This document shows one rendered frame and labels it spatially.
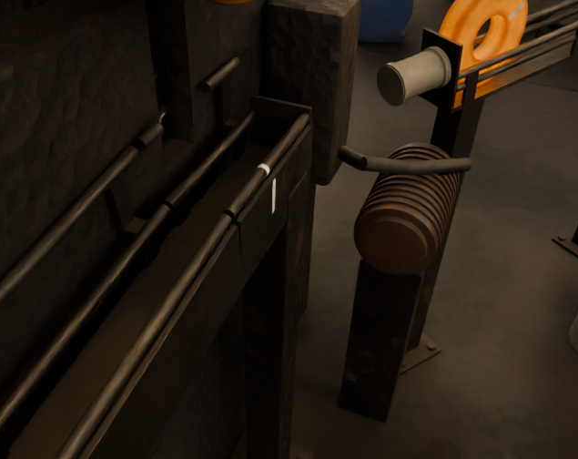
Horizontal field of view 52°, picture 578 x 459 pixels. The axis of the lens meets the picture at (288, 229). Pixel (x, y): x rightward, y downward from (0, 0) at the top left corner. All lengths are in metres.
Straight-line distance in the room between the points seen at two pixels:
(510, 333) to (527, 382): 0.13
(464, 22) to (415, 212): 0.27
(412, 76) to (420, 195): 0.17
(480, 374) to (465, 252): 0.40
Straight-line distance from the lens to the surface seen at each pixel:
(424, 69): 0.87
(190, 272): 0.47
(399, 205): 0.85
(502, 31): 0.98
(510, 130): 2.25
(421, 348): 1.36
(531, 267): 1.66
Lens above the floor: 1.03
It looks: 40 degrees down
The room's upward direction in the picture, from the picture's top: 2 degrees clockwise
